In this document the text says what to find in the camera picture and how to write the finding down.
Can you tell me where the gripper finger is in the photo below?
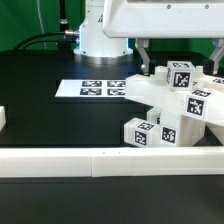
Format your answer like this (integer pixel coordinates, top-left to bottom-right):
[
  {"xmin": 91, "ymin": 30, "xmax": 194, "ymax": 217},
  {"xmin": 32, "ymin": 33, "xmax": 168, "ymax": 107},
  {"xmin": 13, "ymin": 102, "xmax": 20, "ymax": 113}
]
[
  {"xmin": 135, "ymin": 38, "xmax": 156, "ymax": 76},
  {"xmin": 203, "ymin": 38, "xmax": 224, "ymax": 75}
]

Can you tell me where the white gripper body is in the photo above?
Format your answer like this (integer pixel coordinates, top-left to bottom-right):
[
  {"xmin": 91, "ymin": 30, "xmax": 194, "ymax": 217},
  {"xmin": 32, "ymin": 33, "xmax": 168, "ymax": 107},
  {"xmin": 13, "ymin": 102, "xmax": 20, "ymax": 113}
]
[{"xmin": 103, "ymin": 0, "xmax": 224, "ymax": 38}]

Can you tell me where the white tagged cube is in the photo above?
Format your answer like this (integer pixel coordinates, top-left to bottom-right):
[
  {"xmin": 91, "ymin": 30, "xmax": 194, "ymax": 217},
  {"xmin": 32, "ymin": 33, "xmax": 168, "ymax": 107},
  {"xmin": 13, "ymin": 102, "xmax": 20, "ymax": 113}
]
[{"xmin": 167, "ymin": 61, "xmax": 195, "ymax": 91}]

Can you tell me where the white chair back frame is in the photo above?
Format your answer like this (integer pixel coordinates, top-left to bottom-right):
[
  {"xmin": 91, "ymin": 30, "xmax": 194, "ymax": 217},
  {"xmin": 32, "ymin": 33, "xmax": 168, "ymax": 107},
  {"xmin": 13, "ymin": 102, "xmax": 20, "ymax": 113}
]
[{"xmin": 125, "ymin": 66, "xmax": 224, "ymax": 126}]

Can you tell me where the white chair seat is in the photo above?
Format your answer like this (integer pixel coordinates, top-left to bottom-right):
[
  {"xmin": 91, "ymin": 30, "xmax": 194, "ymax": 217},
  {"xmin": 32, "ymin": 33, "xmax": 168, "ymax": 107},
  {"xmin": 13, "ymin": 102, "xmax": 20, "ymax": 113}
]
[{"xmin": 146, "ymin": 106, "xmax": 208, "ymax": 148}]

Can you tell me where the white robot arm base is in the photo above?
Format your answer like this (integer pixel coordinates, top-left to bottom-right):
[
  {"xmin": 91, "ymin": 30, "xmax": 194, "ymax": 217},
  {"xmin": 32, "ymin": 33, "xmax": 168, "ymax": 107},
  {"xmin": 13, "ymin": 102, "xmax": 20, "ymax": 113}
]
[{"xmin": 74, "ymin": 0, "xmax": 133, "ymax": 64}]

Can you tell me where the white tag plate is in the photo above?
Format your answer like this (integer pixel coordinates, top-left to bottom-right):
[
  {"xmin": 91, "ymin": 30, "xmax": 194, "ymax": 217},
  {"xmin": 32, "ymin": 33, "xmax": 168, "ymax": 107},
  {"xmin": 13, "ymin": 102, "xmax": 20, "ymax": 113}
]
[{"xmin": 55, "ymin": 79, "xmax": 126, "ymax": 98}]

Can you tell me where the white U-shaped fence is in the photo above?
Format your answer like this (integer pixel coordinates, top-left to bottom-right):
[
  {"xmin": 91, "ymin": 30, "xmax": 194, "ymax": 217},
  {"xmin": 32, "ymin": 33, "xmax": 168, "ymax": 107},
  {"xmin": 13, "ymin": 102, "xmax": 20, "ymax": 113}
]
[{"xmin": 0, "ymin": 104, "xmax": 224, "ymax": 178}]

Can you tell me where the black cable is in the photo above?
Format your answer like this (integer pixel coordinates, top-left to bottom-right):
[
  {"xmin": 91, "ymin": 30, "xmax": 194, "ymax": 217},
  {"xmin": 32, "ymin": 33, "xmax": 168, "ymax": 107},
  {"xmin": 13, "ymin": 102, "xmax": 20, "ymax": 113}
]
[{"xmin": 13, "ymin": 29, "xmax": 80, "ymax": 51}]

